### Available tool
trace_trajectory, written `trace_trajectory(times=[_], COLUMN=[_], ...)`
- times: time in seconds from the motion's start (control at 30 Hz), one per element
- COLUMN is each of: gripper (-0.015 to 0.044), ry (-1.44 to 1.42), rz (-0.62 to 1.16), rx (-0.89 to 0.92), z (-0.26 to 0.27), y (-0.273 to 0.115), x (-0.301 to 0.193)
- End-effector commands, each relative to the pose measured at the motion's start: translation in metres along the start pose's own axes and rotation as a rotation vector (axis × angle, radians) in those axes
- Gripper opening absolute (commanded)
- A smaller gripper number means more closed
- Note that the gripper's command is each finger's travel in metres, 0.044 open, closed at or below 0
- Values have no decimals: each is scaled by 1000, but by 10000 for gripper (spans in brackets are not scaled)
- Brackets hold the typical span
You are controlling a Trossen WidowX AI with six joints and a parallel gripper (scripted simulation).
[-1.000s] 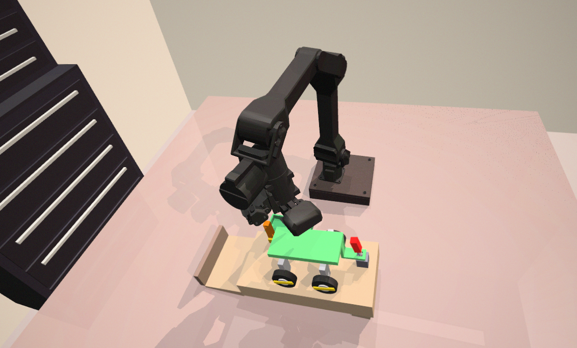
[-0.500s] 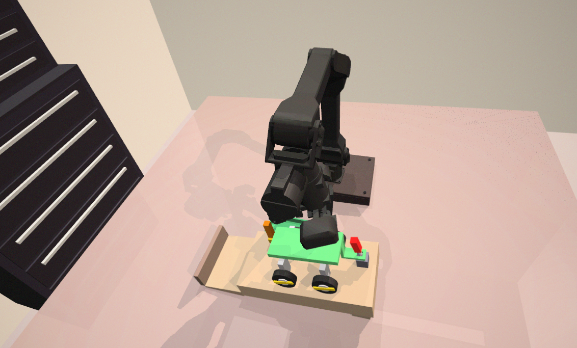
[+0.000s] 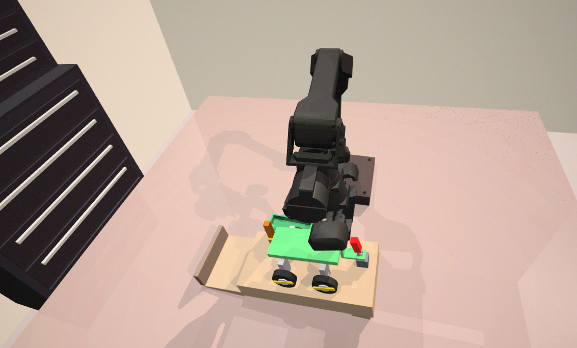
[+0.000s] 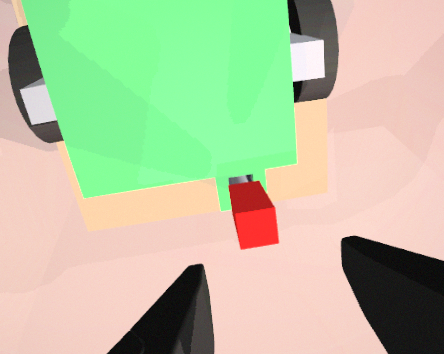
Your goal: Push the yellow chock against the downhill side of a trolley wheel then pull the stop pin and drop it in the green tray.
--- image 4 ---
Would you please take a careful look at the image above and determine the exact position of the tan wooden ramp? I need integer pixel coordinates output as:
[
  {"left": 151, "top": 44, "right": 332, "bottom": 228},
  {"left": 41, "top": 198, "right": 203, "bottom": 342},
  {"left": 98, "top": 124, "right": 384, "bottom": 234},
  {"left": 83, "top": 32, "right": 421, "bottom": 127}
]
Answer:
[{"left": 57, "top": 98, "right": 327, "bottom": 232}]

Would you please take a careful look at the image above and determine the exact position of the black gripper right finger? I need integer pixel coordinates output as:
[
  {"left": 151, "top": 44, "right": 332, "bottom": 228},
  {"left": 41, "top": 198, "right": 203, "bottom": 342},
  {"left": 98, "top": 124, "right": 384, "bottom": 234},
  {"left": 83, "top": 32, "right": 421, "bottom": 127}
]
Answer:
[{"left": 341, "top": 236, "right": 444, "bottom": 354}]

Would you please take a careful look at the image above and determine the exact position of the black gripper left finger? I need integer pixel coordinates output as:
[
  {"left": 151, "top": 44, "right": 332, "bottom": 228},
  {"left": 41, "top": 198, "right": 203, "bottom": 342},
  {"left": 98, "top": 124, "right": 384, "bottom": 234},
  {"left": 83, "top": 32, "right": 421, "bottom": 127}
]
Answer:
[{"left": 107, "top": 262, "right": 214, "bottom": 354}]

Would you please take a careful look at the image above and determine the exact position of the red-headed pin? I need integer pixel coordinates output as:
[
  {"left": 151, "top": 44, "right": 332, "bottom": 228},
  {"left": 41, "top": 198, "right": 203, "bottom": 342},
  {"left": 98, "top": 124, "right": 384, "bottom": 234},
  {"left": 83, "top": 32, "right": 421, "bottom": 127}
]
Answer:
[{"left": 227, "top": 174, "right": 279, "bottom": 250}]

